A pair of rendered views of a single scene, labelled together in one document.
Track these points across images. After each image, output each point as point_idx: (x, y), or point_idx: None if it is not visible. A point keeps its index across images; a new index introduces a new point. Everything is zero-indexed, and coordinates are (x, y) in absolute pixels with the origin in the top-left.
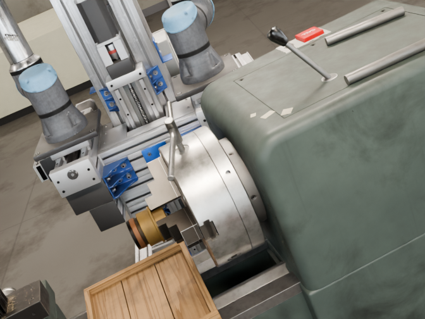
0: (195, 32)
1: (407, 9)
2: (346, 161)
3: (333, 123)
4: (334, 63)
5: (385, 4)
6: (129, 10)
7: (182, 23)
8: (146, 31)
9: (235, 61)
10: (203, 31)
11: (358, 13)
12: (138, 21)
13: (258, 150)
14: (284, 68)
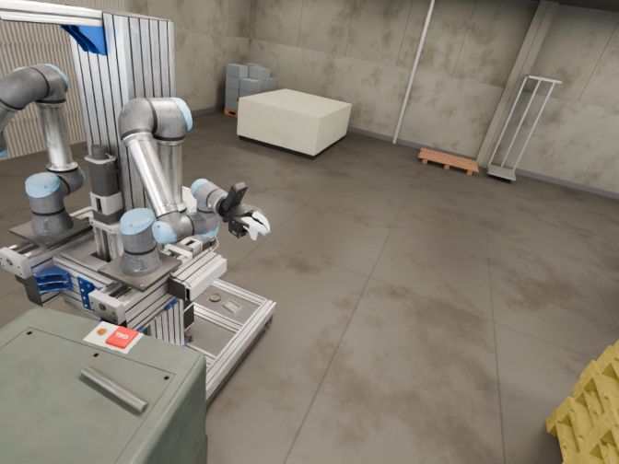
0: (134, 241)
1: (158, 406)
2: None
3: None
4: (23, 411)
5: (185, 369)
6: (133, 185)
7: (125, 229)
8: (139, 205)
9: (205, 261)
10: (144, 243)
11: (168, 354)
12: (135, 195)
13: None
14: (38, 361)
